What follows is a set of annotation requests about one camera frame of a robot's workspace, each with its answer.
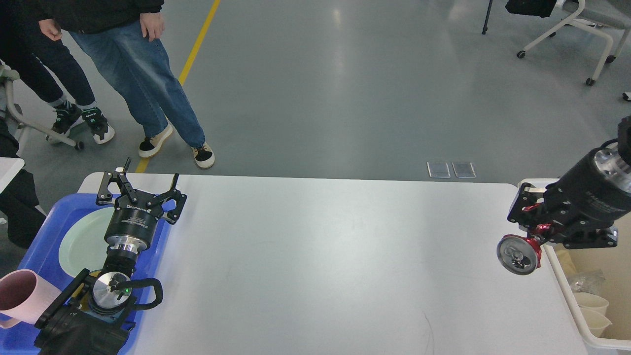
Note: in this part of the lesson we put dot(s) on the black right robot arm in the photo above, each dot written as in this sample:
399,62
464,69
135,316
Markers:
622,143

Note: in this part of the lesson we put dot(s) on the foil sheet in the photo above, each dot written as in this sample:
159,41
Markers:
587,282

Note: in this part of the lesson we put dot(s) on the white chair at left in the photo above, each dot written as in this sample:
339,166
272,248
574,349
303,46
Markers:
23,124

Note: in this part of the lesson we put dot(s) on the blue plastic tray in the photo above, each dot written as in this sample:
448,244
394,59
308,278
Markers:
42,258

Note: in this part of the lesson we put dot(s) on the person in blue jeans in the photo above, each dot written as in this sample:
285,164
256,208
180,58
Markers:
122,37

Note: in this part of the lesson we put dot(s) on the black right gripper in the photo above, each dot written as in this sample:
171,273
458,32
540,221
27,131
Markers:
596,190

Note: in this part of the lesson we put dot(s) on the brown paper bag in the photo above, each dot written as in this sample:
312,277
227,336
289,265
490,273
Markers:
565,260

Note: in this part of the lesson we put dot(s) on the beige plastic bin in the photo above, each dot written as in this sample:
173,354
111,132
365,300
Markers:
615,264

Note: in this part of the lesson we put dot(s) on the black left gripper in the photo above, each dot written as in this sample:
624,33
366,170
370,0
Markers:
132,224

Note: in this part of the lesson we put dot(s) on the pink mug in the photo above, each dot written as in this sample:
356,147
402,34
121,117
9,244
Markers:
24,296

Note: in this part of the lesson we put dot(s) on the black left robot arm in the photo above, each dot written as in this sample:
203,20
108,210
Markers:
92,315

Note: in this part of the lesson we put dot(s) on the person in black trousers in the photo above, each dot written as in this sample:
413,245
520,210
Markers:
19,203

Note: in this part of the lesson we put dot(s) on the small white side table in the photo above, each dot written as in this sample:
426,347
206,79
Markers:
9,168

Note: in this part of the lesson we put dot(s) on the white office chair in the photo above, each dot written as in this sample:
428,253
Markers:
592,16

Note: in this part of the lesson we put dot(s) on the white paper cup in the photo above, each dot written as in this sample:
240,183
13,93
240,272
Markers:
596,322
591,302

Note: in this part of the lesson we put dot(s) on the red candy wrapper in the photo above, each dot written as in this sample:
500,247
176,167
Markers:
536,231

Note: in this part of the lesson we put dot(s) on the mint green plate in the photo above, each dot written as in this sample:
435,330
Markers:
83,246

